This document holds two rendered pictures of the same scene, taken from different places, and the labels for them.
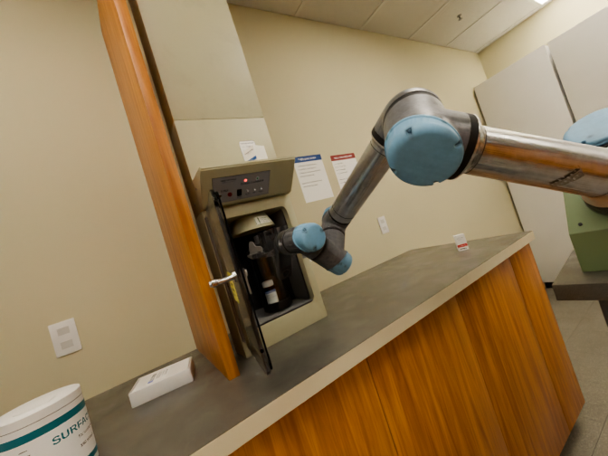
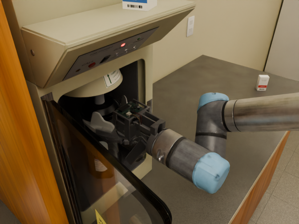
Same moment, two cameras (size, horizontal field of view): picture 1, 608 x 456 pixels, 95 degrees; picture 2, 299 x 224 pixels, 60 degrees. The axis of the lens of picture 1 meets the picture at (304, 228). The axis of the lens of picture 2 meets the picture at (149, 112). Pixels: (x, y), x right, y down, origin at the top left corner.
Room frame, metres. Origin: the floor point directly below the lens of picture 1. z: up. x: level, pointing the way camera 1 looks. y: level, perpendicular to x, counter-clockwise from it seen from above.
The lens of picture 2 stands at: (0.42, 0.22, 1.62)
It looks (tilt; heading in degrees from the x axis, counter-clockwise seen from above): 35 degrees down; 342
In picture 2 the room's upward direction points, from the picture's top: straight up
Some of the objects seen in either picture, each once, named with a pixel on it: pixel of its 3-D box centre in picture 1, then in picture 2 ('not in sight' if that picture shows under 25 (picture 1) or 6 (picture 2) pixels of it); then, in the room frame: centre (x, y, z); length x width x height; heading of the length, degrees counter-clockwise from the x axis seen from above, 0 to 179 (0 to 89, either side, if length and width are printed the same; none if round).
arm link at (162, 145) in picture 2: (289, 242); (166, 147); (0.81, 0.05, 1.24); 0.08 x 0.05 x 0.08; 122
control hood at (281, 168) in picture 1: (250, 182); (123, 39); (0.89, 0.12, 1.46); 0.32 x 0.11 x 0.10; 122
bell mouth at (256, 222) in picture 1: (250, 224); (86, 70); (1.03, 0.19, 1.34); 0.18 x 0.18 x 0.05
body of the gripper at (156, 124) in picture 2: (277, 242); (139, 128); (0.88, 0.09, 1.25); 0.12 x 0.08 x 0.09; 32
